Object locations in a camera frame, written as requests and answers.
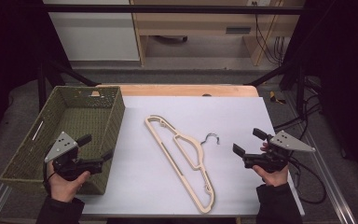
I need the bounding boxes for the beige clothes hanger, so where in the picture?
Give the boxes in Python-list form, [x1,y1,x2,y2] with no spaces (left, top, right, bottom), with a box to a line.
[145,114,221,215]

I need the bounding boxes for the black horizontal frame bar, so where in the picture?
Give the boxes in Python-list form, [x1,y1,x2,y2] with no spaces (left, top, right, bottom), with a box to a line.
[41,4,306,16]

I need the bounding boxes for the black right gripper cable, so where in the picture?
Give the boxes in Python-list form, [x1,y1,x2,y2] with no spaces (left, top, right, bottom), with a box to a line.
[287,155,328,205]

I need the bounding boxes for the green woven basket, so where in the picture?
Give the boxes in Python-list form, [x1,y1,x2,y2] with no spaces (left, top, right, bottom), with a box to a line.
[0,85,126,196]

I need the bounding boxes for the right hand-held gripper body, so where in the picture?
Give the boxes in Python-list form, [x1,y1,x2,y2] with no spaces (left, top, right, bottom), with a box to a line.
[241,130,316,174]

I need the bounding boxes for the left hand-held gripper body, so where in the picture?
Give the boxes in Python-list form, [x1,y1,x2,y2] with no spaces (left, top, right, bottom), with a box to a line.
[44,131,105,182]

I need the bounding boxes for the white table sheet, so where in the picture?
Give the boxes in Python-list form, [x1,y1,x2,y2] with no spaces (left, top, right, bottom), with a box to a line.
[74,95,306,217]

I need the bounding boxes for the light wooden desk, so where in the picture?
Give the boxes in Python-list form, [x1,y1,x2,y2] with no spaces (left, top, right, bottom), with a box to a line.
[130,0,306,67]

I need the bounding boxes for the black metal stand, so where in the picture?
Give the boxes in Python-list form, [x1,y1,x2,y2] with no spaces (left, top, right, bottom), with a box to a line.
[245,62,307,116]
[36,59,99,111]

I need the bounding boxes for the black curtain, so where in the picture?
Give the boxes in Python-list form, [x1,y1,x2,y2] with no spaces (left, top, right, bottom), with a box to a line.
[279,0,358,181]
[0,0,73,150]

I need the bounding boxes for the person's left hand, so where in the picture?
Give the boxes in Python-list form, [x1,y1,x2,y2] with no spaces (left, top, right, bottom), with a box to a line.
[46,161,91,203]

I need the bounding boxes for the person's right hand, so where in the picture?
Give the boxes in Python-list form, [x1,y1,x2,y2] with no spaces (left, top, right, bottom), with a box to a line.
[252,164,290,188]

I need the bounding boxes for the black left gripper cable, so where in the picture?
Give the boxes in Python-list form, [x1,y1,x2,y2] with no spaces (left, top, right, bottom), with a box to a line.
[42,161,59,198]

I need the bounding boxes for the white cabinet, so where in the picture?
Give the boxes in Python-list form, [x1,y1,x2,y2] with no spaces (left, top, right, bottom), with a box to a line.
[43,0,141,63]

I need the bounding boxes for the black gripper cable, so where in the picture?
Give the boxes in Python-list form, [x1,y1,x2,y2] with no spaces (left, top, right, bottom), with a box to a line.
[42,161,59,198]
[287,155,328,205]

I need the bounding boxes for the black hanging cables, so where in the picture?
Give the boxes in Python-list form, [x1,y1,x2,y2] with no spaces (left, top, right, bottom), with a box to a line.
[253,1,288,66]

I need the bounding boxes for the yellow and black tool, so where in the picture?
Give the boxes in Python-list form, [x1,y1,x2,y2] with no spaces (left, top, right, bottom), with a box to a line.
[268,91,287,105]

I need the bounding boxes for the black floor cables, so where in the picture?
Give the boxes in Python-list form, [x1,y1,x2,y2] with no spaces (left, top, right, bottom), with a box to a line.
[273,92,324,132]

